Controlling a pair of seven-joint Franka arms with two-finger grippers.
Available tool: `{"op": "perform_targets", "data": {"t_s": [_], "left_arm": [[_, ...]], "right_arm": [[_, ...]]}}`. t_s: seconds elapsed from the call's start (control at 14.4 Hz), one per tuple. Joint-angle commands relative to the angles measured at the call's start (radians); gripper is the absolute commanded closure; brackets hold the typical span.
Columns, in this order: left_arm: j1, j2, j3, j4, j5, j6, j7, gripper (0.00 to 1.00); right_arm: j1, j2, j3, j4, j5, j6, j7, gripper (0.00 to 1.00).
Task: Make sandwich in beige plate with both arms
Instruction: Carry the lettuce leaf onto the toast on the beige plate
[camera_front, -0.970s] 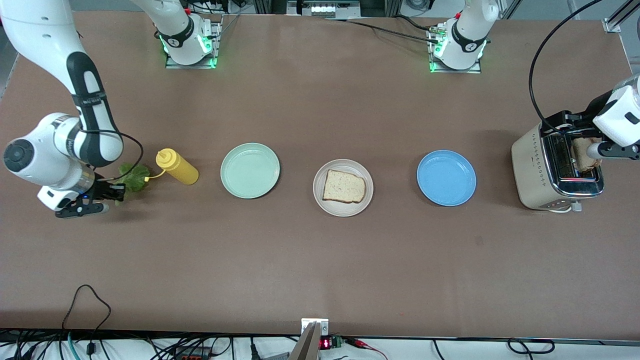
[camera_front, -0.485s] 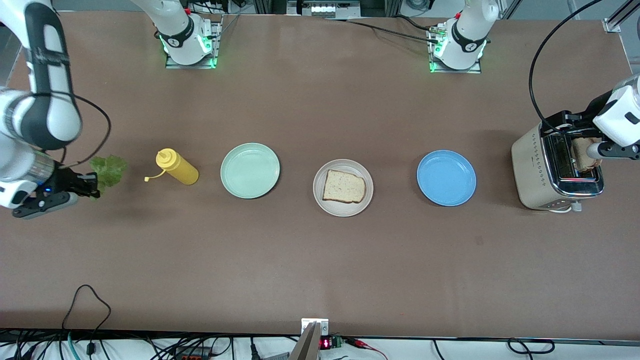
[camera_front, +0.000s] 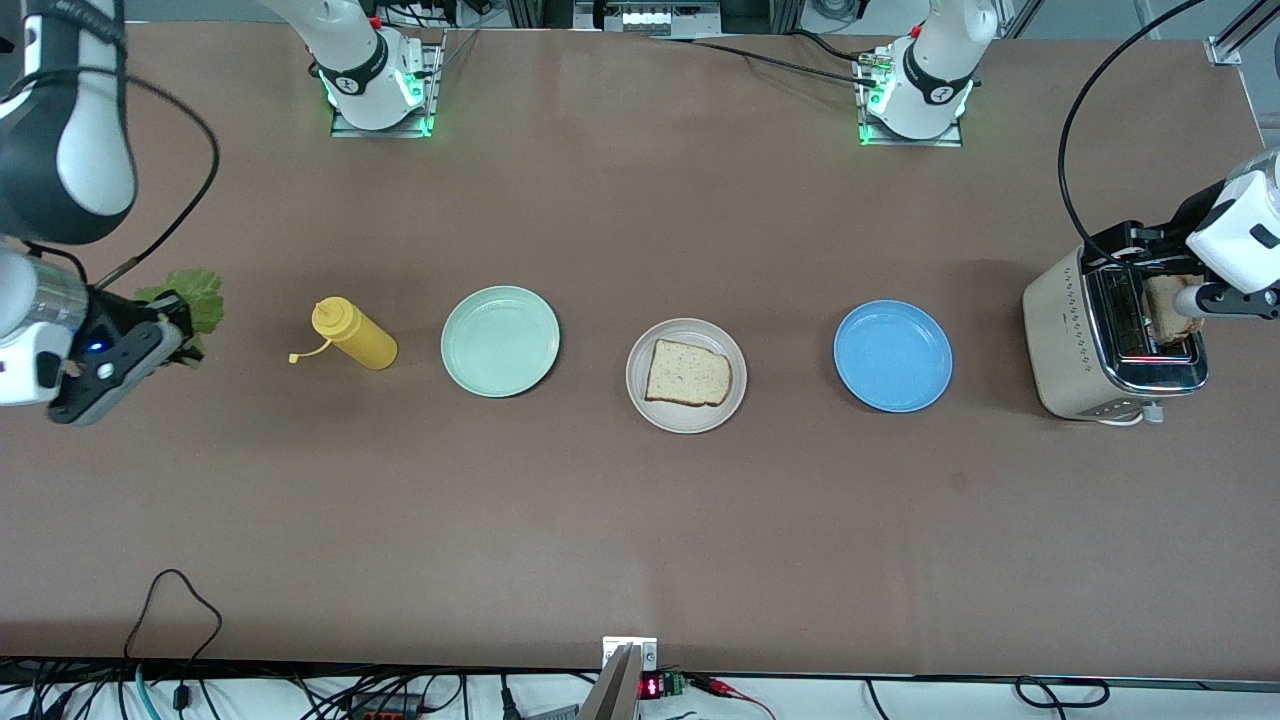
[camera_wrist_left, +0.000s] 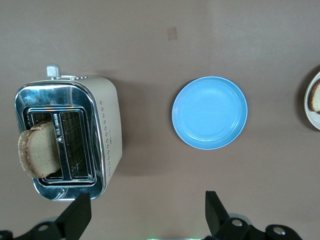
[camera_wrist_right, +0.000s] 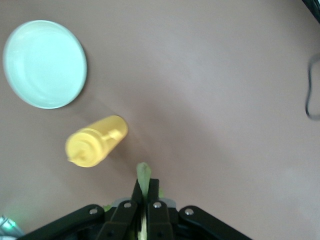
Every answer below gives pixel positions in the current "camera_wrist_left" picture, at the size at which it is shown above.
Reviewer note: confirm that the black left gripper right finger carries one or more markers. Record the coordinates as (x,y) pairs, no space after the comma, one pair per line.
(220,225)

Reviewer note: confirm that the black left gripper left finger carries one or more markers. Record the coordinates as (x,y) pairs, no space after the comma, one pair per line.
(70,220)

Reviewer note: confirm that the brown bread slice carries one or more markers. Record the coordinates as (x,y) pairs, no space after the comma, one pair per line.
(315,97)
(40,152)

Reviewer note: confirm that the blue plate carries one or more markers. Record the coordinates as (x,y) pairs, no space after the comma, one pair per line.
(210,112)

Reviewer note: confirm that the beige plate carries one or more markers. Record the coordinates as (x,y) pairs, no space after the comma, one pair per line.
(312,120)

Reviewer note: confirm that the beige chrome toaster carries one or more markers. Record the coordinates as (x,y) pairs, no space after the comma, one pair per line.
(110,112)

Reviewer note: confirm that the small brown tape patch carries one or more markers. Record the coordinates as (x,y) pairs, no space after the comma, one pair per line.
(172,33)

